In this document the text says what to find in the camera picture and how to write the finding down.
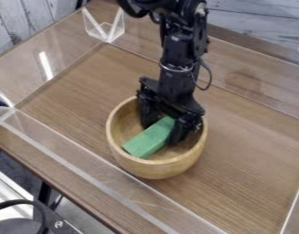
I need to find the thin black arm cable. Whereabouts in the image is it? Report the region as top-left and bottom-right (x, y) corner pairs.
(189, 58), (212, 91)

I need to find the black table leg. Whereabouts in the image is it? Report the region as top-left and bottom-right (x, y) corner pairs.
(37, 182), (52, 205)

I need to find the brown wooden bowl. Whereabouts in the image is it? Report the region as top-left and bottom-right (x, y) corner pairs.
(105, 97), (207, 180)

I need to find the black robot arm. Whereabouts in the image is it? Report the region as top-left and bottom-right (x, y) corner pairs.
(116, 0), (208, 145)

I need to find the clear acrylic tray enclosure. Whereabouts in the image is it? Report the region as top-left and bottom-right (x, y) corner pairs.
(0, 16), (299, 234)

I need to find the green rectangular block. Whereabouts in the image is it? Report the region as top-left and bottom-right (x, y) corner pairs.
(121, 116), (175, 159)

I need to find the black cable loop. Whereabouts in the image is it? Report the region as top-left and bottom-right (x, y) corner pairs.
(0, 198), (49, 234)

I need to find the black metal base plate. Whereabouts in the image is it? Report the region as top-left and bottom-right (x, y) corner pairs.
(30, 207), (85, 234)

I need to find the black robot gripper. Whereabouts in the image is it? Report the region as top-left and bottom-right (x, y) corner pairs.
(136, 63), (205, 145)

